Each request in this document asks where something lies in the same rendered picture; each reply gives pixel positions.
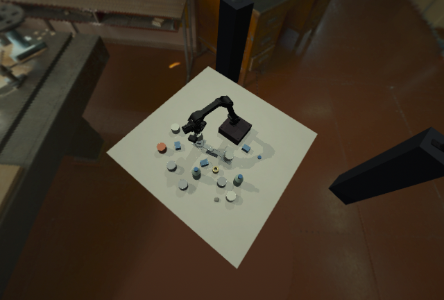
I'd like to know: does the small blue block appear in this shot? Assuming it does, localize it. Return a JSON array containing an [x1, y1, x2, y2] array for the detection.
[[241, 144, 250, 153], [174, 141, 181, 151], [200, 159, 209, 167]]

